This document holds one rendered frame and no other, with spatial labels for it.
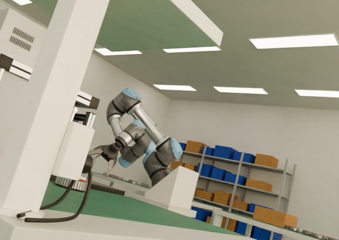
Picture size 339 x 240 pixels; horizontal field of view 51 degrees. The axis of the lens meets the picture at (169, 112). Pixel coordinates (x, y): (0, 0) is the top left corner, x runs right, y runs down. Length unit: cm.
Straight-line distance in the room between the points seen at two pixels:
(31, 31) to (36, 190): 100
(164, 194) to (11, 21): 118
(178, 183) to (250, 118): 692
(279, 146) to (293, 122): 64
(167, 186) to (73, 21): 153
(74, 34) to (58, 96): 10
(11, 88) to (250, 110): 792
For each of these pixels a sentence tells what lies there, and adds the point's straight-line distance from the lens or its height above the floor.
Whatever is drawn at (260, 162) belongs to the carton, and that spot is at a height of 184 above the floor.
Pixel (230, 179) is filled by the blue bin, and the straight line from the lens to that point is 807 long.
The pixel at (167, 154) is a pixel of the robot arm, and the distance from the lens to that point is 213.
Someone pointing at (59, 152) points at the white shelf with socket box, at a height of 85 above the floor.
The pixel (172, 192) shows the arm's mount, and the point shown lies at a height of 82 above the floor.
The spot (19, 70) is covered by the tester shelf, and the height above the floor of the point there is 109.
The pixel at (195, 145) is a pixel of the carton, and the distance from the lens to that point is 876.
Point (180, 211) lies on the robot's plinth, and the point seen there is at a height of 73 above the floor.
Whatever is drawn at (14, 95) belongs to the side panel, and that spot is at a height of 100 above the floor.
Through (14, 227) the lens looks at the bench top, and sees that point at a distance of 51.
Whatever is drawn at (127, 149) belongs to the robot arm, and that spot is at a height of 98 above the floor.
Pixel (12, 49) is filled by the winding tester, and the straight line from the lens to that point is 147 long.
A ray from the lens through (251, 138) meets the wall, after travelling 869.
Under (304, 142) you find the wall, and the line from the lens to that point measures 822.
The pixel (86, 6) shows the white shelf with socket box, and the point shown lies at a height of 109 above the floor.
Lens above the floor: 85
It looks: 11 degrees up
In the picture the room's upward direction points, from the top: 16 degrees clockwise
